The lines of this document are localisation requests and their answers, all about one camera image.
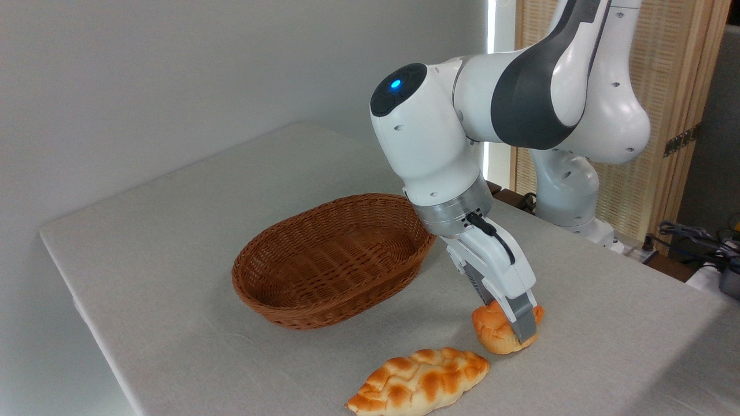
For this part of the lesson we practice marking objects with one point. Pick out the long braided bread loaf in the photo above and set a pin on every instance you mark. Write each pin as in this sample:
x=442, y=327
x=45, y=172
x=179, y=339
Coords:
x=419, y=381

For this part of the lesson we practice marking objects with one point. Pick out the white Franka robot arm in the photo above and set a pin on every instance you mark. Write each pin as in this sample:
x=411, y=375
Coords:
x=439, y=138

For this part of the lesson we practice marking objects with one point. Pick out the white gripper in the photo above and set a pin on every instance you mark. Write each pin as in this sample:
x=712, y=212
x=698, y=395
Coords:
x=497, y=263

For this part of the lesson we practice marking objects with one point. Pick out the round muffin-shaped bread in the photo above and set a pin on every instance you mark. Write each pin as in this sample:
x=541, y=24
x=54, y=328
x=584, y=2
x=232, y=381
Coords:
x=491, y=330

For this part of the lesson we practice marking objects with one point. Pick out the dark metal screen hinge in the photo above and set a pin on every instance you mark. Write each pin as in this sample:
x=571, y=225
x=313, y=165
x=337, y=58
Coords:
x=682, y=140

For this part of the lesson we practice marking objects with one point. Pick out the brown oval wicker basket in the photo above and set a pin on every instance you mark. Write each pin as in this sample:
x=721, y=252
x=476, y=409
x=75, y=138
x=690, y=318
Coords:
x=329, y=266

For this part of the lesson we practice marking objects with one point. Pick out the grey tablecloth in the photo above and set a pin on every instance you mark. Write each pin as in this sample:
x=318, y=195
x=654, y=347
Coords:
x=173, y=260

